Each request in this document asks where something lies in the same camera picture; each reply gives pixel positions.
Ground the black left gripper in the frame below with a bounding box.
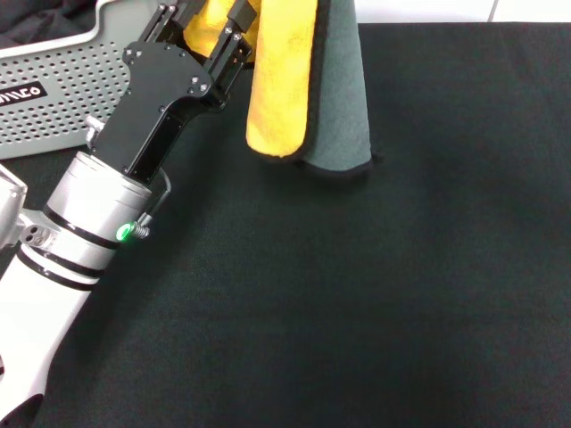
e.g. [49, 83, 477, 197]
[91, 0, 259, 185]

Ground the yellow and grey-green towel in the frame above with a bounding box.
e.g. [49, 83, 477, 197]
[182, 0, 375, 179]

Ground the grey perforated storage box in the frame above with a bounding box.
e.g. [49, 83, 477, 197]
[0, 0, 155, 161]

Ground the black tablecloth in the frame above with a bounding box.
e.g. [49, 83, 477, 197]
[0, 21, 571, 428]

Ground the black cloth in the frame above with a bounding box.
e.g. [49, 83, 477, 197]
[0, 0, 102, 48]

